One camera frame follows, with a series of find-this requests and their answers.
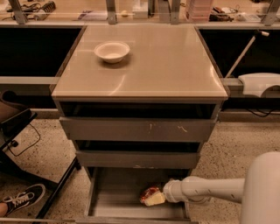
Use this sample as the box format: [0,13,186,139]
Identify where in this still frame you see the grey open bottom drawer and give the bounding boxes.
[76,168,199,224]

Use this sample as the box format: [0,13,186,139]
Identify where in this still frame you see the grey drawer cabinet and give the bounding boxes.
[52,24,228,155]

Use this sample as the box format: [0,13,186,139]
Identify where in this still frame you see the grey top drawer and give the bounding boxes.
[59,116,216,142]

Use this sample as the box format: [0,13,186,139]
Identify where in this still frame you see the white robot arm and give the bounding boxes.
[140,151,280,224]

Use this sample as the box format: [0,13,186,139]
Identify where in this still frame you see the black and white sneaker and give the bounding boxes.
[0,184,46,217]

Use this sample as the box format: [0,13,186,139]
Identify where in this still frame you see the white stick with black tip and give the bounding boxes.
[225,30,270,78]

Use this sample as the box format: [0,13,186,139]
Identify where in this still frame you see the pink stacked storage box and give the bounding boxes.
[185,0,214,22]

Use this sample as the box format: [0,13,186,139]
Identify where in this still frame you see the black floor cable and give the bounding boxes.
[8,122,42,158]

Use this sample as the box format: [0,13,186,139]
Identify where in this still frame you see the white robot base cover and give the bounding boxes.
[238,73,280,97]

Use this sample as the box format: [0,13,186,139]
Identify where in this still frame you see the white small box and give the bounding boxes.
[132,0,148,19]

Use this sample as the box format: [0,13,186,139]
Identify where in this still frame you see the white paper bowl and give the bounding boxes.
[94,41,130,64]

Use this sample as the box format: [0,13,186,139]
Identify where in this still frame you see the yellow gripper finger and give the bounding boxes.
[144,192,165,207]

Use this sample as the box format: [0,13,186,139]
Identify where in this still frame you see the grey middle drawer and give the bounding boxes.
[76,150,200,169]

